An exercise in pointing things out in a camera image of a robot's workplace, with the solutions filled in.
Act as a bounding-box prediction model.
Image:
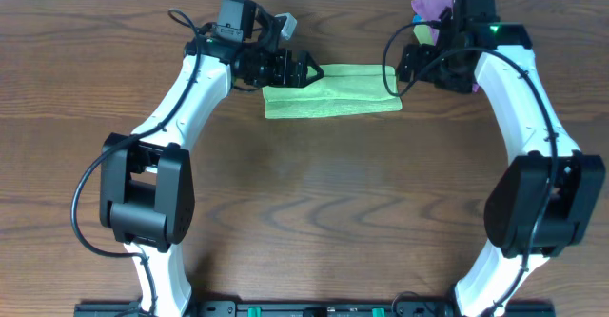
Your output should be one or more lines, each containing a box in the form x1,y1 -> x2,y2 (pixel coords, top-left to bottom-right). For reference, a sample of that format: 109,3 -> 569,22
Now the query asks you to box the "green microfiber cloth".
263,64 -> 403,119

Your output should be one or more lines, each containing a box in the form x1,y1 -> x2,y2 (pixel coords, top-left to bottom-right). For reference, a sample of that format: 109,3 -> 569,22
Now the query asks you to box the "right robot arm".
397,0 -> 606,316

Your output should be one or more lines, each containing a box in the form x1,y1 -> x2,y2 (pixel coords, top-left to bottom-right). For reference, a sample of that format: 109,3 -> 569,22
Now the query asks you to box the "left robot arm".
100,0 -> 324,316

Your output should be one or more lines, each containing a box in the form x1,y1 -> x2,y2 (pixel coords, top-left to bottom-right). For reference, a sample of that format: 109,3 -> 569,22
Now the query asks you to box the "light green cloth underneath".
413,25 -> 434,45

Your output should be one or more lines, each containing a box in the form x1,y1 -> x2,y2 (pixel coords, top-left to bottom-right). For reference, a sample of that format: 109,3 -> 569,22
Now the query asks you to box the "purple microfiber cloth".
410,0 -> 481,93

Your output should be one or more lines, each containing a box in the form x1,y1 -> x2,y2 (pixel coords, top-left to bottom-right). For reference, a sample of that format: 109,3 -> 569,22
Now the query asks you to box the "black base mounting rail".
73,299 -> 557,317

